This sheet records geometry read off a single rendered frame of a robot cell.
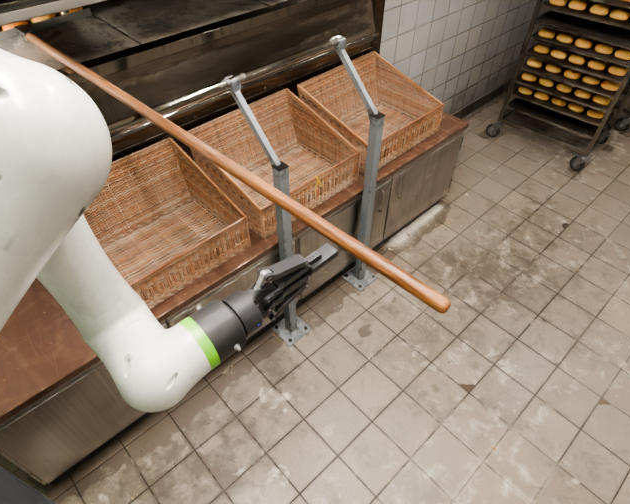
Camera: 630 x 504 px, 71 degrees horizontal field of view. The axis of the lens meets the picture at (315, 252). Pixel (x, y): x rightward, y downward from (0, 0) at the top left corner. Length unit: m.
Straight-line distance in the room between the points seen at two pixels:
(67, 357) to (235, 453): 0.75
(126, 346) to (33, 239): 0.37
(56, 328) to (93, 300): 1.02
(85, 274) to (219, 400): 1.45
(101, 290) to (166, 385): 0.16
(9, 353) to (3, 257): 1.36
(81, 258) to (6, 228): 0.28
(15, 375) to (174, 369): 1.02
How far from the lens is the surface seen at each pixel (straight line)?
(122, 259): 1.82
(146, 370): 0.69
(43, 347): 1.69
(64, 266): 0.64
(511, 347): 2.32
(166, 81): 1.87
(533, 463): 2.09
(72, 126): 0.36
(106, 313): 0.73
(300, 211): 0.93
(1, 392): 1.66
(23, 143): 0.35
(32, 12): 1.49
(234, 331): 0.72
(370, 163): 1.87
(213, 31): 1.91
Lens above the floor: 1.82
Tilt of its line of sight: 47 degrees down
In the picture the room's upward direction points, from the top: straight up
